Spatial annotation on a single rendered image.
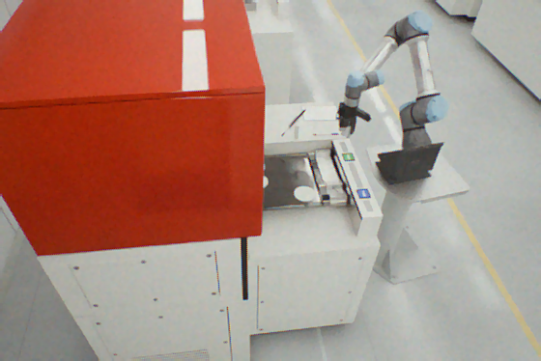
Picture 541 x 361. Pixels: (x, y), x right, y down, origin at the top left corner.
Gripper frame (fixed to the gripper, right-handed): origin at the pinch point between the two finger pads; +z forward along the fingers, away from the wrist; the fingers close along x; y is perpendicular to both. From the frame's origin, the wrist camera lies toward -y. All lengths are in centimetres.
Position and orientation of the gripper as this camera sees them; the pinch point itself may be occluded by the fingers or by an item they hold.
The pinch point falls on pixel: (349, 136)
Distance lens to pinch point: 218.2
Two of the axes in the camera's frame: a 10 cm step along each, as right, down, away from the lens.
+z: -0.1, 7.1, 7.0
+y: -9.9, 0.9, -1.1
